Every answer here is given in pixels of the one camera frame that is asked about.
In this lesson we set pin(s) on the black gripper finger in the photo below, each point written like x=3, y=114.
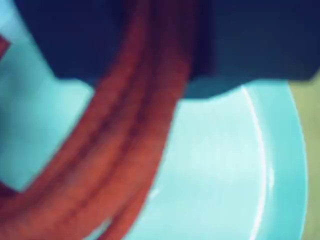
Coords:
x=75, y=37
x=250, y=37

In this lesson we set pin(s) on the teal round plate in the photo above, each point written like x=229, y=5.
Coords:
x=212, y=162

